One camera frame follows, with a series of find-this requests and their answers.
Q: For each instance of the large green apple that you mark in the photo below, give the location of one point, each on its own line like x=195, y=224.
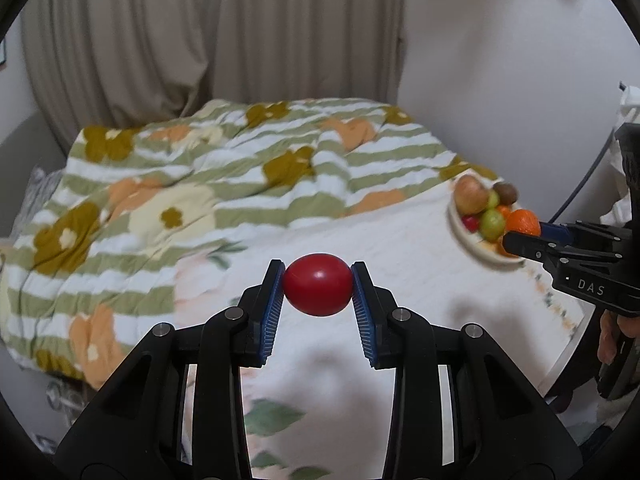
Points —
x=492, y=223

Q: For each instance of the large orange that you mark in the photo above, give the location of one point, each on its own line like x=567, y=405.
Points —
x=524, y=221

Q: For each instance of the large red-yellow apple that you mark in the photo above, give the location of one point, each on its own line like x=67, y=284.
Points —
x=471, y=194

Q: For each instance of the beige curtain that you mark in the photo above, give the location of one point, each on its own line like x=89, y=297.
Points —
x=200, y=35

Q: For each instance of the round red plum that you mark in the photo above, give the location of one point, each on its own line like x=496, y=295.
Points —
x=468, y=223

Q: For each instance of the white floral tablecloth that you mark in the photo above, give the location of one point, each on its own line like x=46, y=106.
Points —
x=425, y=270

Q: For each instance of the cream oval dish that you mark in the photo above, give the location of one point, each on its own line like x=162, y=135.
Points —
x=467, y=245

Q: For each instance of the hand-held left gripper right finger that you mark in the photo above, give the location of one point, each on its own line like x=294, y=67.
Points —
x=364, y=310

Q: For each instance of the brown kiwi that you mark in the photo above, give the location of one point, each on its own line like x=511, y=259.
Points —
x=506, y=193

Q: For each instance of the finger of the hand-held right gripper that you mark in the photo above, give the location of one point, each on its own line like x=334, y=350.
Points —
x=525, y=245
x=555, y=231

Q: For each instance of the small green apple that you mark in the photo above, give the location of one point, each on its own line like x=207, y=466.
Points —
x=493, y=200

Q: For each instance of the red tomato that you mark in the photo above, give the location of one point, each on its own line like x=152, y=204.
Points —
x=317, y=285

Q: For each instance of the grey patterned cloth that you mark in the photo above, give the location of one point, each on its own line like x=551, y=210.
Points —
x=37, y=195

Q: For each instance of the striped floral blanket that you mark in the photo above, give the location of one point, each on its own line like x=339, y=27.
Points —
x=175, y=185

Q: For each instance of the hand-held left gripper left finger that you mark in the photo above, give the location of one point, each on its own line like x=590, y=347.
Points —
x=272, y=310

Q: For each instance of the person's right hand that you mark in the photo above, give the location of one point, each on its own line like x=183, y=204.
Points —
x=609, y=337

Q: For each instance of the white crumpled cloth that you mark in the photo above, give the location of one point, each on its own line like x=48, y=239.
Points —
x=630, y=105

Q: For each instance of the framed wall picture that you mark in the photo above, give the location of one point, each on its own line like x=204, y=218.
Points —
x=2, y=55

